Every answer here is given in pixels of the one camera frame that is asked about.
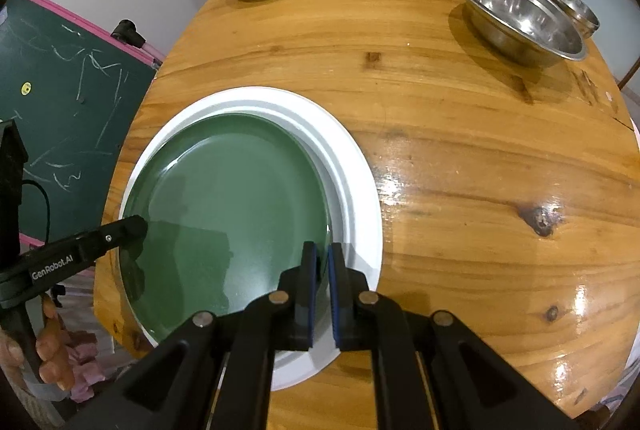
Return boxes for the large white plate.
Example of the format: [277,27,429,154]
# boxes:
[116,86,385,392]

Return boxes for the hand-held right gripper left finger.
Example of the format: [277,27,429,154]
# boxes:
[62,240,326,430]

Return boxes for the person's left hand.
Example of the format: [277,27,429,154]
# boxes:
[0,292,77,387]

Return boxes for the crumpled pink cloth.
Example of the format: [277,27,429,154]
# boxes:
[64,324,117,403]

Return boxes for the large steel bowl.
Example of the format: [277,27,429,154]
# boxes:
[451,0,588,67]

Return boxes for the black cable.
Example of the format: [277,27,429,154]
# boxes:
[21,180,51,246]

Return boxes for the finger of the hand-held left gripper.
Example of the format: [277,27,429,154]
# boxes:
[94,216,149,263]

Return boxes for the green chalkboard with pink frame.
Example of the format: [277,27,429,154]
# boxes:
[0,0,166,251]

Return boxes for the green plate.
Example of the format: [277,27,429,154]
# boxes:
[118,112,333,345]

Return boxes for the black chalkboard knob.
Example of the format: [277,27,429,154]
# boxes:
[111,19,147,48]

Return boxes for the small steel bowl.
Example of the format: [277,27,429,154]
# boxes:
[533,0,601,40]

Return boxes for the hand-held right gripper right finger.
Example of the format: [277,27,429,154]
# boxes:
[327,241,581,430]

